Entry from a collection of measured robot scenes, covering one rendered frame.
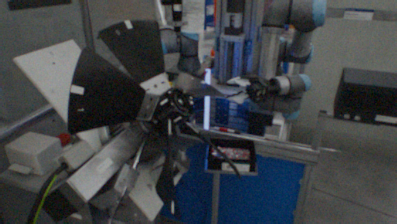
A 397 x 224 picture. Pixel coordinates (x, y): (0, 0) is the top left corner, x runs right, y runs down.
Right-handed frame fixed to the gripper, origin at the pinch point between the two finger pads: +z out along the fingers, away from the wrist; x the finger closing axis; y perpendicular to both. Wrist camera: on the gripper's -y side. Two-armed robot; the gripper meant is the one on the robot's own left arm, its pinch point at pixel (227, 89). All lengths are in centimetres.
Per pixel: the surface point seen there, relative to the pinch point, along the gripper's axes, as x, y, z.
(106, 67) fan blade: -22, 17, 45
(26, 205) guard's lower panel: 60, -15, 90
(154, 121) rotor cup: 0.6, 13.8, 31.9
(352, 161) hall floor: 127, -53, -159
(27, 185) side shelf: 32, 0, 80
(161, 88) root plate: -7.2, 5.7, 27.9
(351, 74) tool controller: -7.3, 11.5, -47.7
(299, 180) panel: 51, 11, -39
